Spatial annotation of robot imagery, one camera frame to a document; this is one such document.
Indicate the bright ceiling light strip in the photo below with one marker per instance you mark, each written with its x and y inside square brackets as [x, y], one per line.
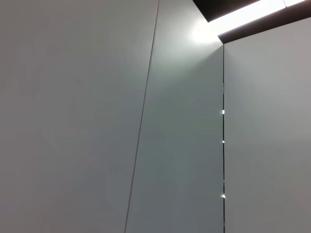
[243, 15]

